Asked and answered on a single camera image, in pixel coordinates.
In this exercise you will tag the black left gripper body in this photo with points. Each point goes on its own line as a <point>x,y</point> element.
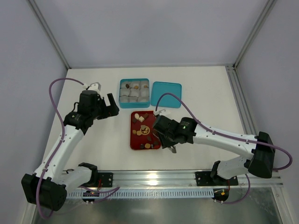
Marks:
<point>105,108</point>

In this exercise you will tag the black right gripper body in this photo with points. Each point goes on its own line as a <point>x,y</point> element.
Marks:
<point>163,134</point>

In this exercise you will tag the stainless steel tongs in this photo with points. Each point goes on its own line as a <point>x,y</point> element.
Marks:
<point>172,149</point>

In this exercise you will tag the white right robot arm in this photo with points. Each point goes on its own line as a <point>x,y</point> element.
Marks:
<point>255,153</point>

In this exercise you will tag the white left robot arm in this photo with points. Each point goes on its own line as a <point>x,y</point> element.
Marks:
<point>47,187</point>

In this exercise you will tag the red lacquer tray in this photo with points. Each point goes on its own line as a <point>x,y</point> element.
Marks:
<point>141,133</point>

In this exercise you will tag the teal tin box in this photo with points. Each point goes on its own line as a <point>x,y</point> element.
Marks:
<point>134,98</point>

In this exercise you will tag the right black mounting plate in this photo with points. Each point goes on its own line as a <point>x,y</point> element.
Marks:
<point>203,179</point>

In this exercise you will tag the black mounting plate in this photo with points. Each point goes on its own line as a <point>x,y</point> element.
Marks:
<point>105,179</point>
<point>203,179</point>

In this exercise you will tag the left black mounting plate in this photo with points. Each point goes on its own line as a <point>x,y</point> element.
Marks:
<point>105,179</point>

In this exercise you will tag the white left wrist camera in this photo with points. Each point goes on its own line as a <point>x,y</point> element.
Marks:
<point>93,87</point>

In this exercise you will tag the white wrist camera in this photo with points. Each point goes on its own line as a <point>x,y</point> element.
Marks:
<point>93,87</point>
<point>162,112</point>

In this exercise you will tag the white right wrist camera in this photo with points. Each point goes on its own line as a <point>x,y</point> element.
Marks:
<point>162,112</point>

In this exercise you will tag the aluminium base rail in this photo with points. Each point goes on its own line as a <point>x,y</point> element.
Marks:
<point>181,179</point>

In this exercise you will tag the white slotted cable duct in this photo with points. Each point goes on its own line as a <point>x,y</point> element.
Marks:
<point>143,194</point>

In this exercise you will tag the aluminium frame post left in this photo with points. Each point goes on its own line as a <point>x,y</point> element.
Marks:
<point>44,25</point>

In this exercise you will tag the aluminium frame post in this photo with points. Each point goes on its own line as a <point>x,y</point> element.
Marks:
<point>261,19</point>
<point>44,25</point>

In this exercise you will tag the aluminium frame post right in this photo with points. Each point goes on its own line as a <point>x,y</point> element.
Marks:
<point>261,19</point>

